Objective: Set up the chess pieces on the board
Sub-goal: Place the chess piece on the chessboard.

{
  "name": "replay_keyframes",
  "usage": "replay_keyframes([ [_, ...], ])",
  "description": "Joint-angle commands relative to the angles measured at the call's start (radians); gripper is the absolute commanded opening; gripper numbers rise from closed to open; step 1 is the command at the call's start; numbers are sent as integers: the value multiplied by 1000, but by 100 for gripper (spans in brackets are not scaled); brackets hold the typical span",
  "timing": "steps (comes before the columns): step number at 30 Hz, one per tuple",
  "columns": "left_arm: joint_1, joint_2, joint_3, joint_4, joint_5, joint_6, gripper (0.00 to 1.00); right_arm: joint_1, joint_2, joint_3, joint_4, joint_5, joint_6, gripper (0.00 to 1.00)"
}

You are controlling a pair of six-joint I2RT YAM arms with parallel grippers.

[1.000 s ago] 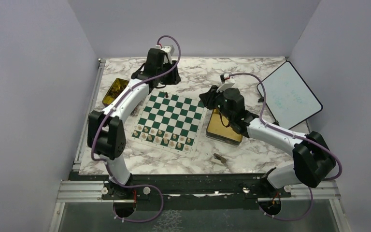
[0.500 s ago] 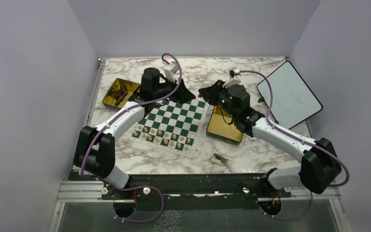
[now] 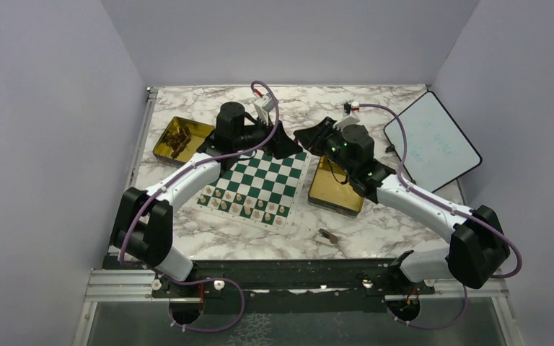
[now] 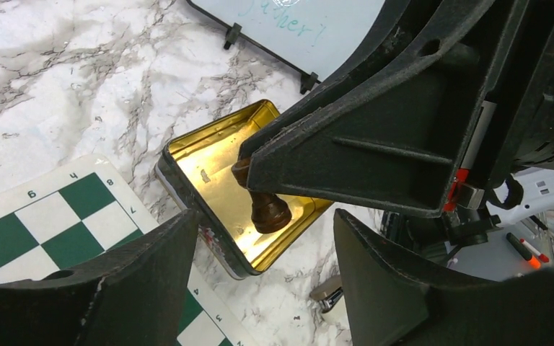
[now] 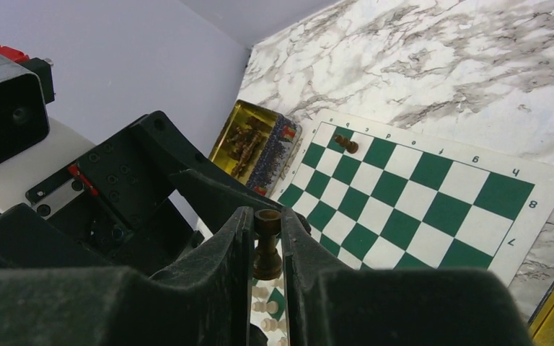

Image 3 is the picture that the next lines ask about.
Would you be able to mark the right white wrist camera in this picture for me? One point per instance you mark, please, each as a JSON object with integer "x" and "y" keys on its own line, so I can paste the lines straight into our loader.
{"x": 349, "y": 115}

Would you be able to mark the aluminium frame rail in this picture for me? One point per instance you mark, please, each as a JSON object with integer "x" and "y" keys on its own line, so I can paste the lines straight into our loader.
{"x": 131, "y": 284}

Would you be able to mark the light wooden chess pieces row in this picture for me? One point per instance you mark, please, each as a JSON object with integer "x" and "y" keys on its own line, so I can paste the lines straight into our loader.
{"x": 250, "y": 205}

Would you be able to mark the gold tin with dark pieces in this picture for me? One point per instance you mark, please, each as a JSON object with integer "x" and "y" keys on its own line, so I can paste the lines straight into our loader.
{"x": 180, "y": 140}

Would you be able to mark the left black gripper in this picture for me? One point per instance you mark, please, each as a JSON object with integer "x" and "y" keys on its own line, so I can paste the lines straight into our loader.
{"x": 281, "y": 146}

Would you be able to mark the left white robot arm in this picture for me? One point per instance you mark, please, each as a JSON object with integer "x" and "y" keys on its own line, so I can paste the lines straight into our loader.
{"x": 143, "y": 222}

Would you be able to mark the empty gold tin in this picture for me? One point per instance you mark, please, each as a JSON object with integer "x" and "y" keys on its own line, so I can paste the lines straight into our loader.
{"x": 331, "y": 191}

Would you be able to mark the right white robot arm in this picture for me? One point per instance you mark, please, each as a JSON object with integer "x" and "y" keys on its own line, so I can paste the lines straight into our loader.
{"x": 476, "y": 245}

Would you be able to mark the small wooden piece on table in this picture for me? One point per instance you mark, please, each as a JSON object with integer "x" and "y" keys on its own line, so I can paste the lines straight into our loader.
{"x": 326, "y": 237}

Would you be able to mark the green and white chessboard mat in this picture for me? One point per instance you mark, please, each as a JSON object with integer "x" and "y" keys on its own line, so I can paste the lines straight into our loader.
{"x": 285, "y": 176}

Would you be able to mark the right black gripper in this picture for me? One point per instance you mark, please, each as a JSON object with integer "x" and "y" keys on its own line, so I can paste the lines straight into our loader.
{"x": 311, "y": 138}

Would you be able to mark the white tablet whiteboard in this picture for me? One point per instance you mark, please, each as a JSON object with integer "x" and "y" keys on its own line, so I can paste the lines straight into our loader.
{"x": 438, "y": 151}

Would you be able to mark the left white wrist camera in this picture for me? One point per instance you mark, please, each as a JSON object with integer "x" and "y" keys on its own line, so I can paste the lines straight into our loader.
{"x": 263, "y": 106}

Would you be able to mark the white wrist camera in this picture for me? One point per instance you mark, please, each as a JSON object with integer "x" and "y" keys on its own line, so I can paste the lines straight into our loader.
{"x": 349, "y": 115}
{"x": 263, "y": 106}

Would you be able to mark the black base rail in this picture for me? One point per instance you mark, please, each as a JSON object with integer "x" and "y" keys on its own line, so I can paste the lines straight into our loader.
{"x": 281, "y": 286}

